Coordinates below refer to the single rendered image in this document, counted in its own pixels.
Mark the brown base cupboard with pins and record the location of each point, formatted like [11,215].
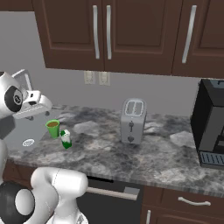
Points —
[16,173]

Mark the brown wall cupboard door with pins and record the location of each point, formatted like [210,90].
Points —
[208,38]
[140,32]
[68,32]

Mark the brown base cupboard door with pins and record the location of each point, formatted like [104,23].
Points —
[175,218]

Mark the green and white carton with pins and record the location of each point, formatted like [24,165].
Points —
[66,140]

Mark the brown wall cupboard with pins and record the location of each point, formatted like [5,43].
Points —
[16,4]

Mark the green cup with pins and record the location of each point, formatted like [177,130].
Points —
[53,129]

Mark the grey toaster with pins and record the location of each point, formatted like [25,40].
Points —
[132,125]

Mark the black coffee machine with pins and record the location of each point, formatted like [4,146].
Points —
[208,122]

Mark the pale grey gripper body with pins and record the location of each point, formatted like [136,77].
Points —
[39,105]

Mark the grey sink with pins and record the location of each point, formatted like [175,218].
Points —
[29,134]

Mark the silver tap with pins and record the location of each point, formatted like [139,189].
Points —
[26,78]

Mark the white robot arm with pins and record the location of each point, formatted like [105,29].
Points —
[62,182]

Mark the brown drawer front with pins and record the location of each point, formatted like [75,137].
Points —
[189,211]

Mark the cream wall socket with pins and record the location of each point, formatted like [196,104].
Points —
[89,77]
[104,78]

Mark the black dishwasher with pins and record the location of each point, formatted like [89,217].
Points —
[113,208]

